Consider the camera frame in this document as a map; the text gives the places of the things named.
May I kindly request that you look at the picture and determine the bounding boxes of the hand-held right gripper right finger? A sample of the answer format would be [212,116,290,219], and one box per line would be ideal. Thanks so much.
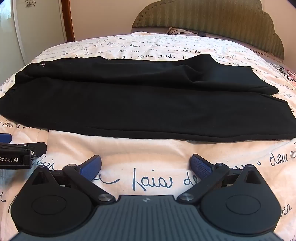
[177,153,264,205]

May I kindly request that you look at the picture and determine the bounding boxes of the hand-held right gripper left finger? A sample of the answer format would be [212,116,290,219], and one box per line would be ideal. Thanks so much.
[31,155,116,205]

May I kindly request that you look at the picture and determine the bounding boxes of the black pants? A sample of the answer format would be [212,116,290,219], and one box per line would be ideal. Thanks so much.
[0,53,296,142]

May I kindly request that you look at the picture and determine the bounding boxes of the white script-printed blanket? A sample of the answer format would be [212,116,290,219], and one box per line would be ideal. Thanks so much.
[0,31,296,241]

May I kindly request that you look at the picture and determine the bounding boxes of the white wardrobe door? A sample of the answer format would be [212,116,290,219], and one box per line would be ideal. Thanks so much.
[0,0,68,69]

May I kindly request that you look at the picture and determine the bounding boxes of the pink patterned cloth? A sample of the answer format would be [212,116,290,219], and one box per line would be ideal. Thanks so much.
[269,62,296,88]

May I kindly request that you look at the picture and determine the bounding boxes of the beige pillow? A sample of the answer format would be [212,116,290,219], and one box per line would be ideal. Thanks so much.
[168,26,201,36]

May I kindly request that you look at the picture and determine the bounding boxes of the olive green padded headboard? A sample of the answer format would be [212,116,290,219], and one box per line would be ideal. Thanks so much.
[132,0,285,61]

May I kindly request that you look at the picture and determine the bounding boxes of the brown wooden door frame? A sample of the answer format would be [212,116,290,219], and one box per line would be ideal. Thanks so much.
[60,0,75,43]

